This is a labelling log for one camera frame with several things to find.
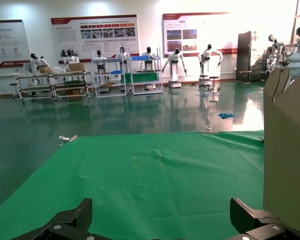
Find large closed cardboard carton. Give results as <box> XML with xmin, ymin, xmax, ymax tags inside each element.
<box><xmin>68</xmin><ymin>62</ymin><xmax>85</xmax><ymax>73</ymax></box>

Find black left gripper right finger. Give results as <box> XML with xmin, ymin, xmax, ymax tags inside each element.
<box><xmin>227</xmin><ymin>198</ymin><xmax>298</xmax><ymax>240</ymax></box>

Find small dark side table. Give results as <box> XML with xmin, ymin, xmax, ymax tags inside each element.
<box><xmin>238</xmin><ymin>70</ymin><xmax>253</xmax><ymax>88</ymax></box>

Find brown cardboard paper box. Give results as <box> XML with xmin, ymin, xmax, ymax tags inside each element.
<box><xmin>262</xmin><ymin>66</ymin><xmax>300</xmax><ymax>235</ymax></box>

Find wide wall board orange tabs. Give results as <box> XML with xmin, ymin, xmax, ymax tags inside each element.
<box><xmin>50</xmin><ymin>14</ymin><xmax>140</xmax><ymax>63</ymax></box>

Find grey shelf rack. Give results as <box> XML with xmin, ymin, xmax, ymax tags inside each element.
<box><xmin>128</xmin><ymin>47</ymin><xmax>164</xmax><ymax>96</ymax></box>

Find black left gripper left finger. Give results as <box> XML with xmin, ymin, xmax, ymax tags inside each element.
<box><xmin>12</xmin><ymin>198</ymin><xmax>101</xmax><ymax>240</ymax></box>

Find green long bin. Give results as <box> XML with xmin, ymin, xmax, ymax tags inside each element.
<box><xmin>119</xmin><ymin>71</ymin><xmax>159</xmax><ymax>84</ymax></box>

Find metal frame workbench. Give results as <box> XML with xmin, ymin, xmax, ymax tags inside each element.
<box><xmin>14</xmin><ymin>71</ymin><xmax>55</xmax><ymax>100</ymax></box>
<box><xmin>51</xmin><ymin>70</ymin><xmax>92</xmax><ymax>102</ymax></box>

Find blue rag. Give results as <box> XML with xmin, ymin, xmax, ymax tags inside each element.
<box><xmin>217</xmin><ymin>112</ymin><xmax>235</xmax><ymax>120</ymax></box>

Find wall board with landscape photos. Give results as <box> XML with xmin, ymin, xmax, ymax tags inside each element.
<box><xmin>162</xmin><ymin>11</ymin><xmax>238</xmax><ymax>58</ymax></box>

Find white red wall info board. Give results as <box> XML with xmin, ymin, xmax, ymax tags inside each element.
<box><xmin>0</xmin><ymin>19</ymin><xmax>31</xmax><ymax>69</ymax></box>

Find white shelf rack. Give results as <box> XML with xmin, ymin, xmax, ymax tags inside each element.
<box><xmin>91</xmin><ymin>51</ymin><xmax>128</xmax><ymax>98</ymax></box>

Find black tall cabinet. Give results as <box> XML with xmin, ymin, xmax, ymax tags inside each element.
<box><xmin>236</xmin><ymin>30</ymin><xmax>253</xmax><ymax>81</ymax></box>

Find green table cloth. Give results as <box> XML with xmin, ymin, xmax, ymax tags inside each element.
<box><xmin>0</xmin><ymin>129</ymin><xmax>266</xmax><ymax>240</ymax></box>

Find white long table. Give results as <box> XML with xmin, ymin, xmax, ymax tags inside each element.
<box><xmin>0</xmin><ymin>72</ymin><xmax>18</xmax><ymax>103</ymax></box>

